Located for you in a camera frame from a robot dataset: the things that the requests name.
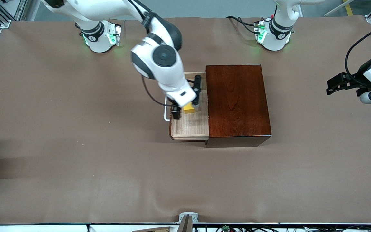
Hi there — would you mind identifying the white drawer handle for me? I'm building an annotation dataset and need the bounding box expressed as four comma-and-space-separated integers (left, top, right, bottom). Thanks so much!
164, 96, 172, 122

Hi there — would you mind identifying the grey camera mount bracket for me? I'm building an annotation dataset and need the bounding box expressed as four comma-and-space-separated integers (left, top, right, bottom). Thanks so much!
179, 212, 200, 232

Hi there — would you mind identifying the brown table cloth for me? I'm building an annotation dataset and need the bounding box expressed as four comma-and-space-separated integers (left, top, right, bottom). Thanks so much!
0, 15, 371, 225

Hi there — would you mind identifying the dark wooden drawer cabinet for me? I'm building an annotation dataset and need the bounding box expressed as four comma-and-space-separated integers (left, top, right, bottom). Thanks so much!
205, 64, 272, 148

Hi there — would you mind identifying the light wooden drawer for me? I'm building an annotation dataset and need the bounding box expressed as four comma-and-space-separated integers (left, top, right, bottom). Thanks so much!
169, 72, 210, 140

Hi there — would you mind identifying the black left base cable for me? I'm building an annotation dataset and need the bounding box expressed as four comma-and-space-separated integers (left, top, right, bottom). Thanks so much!
226, 15, 259, 34

